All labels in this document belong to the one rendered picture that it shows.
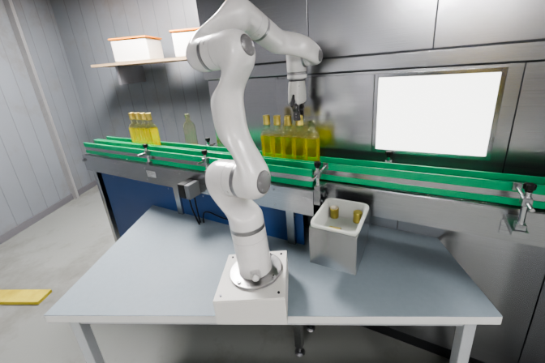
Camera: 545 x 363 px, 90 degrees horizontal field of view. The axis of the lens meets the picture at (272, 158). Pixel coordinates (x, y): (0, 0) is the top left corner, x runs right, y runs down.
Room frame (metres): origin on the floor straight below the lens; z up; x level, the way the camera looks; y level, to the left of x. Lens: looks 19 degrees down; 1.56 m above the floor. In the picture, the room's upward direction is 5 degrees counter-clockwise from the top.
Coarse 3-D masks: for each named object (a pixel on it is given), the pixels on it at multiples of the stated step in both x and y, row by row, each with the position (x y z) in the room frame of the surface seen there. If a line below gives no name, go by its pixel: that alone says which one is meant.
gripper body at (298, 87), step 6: (294, 84) 1.17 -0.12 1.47; (300, 84) 1.18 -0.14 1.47; (288, 90) 1.19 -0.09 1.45; (294, 90) 1.17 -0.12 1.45; (300, 90) 1.18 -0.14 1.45; (288, 96) 1.18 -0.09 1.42; (294, 96) 1.17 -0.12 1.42; (300, 96) 1.18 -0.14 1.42; (306, 96) 1.24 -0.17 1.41; (288, 102) 1.19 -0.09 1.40; (300, 102) 1.18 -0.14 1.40
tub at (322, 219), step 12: (324, 204) 0.97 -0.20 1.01; (336, 204) 1.00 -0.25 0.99; (348, 204) 0.98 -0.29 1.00; (360, 204) 0.95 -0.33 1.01; (324, 216) 0.95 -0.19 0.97; (348, 216) 0.97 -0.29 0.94; (324, 228) 0.81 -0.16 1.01; (336, 228) 0.80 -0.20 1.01; (348, 228) 0.89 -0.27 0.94; (360, 228) 0.79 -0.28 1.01
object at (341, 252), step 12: (312, 228) 0.83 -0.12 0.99; (312, 240) 0.83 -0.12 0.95; (324, 240) 0.81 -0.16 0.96; (336, 240) 0.79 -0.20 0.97; (348, 240) 0.77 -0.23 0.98; (360, 240) 0.80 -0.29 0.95; (312, 252) 0.83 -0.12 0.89; (324, 252) 0.81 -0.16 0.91; (336, 252) 0.79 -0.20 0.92; (348, 252) 0.77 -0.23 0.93; (360, 252) 0.81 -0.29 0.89; (324, 264) 0.81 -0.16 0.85; (336, 264) 0.79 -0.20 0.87; (348, 264) 0.77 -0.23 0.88
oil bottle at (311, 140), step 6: (312, 132) 1.17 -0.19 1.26; (306, 138) 1.17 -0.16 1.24; (312, 138) 1.15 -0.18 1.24; (318, 138) 1.18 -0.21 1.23; (306, 144) 1.17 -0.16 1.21; (312, 144) 1.16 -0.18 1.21; (318, 144) 1.18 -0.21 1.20; (306, 150) 1.17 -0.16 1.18; (312, 150) 1.16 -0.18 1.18; (318, 150) 1.17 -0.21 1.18; (306, 156) 1.17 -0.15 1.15; (312, 156) 1.16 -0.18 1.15; (318, 156) 1.17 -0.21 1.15
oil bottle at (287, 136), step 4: (284, 132) 1.23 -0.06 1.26; (288, 132) 1.22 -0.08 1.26; (292, 132) 1.23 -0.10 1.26; (284, 136) 1.22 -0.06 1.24; (288, 136) 1.21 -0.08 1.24; (292, 136) 1.21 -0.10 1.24; (284, 140) 1.22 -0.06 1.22; (288, 140) 1.21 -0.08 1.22; (292, 140) 1.21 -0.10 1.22; (284, 144) 1.23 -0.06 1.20; (288, 144) 1.21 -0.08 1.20; (292, 144) 1.21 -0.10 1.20; (284, 148) 1.23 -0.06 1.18; (288, 148) 1.22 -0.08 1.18; (292, 148) 1.21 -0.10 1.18; (284, 152) 1.23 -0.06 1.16; (288, 152) 1.22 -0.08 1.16; (292, 152) 1.21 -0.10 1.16; (284, 156) 1.23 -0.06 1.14; (288, 156) 1.22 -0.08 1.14; (292, 156) 1.21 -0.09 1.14
